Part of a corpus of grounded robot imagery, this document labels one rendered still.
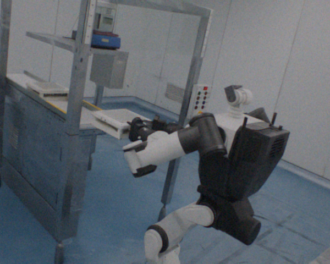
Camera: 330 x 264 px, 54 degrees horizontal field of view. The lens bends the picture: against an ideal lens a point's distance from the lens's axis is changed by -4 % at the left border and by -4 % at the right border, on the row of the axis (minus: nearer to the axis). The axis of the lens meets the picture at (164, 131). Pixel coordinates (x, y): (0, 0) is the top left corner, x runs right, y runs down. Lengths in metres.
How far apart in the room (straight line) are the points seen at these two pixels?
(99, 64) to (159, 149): 1.05
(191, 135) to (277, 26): 4.14
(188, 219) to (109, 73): 0.99
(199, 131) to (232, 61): 4.34
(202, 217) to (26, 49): 4.45
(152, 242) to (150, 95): 5.10
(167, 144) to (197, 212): 0.40
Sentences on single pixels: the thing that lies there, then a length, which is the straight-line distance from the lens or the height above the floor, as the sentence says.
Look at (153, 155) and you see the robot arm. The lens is 1.18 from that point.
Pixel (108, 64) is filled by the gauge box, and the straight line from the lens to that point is 2.04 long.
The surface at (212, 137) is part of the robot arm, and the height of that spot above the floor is 1.25.
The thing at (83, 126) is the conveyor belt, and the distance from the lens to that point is 2.02.
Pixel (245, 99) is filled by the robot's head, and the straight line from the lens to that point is 1.36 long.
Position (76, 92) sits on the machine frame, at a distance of 1.83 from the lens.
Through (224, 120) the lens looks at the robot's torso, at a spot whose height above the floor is 1.28.
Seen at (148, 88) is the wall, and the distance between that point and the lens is 6.62.
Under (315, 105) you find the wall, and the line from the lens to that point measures 4.89.
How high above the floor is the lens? 1.57
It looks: 17 degrees down
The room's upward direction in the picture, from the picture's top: 12 degrees clockwise
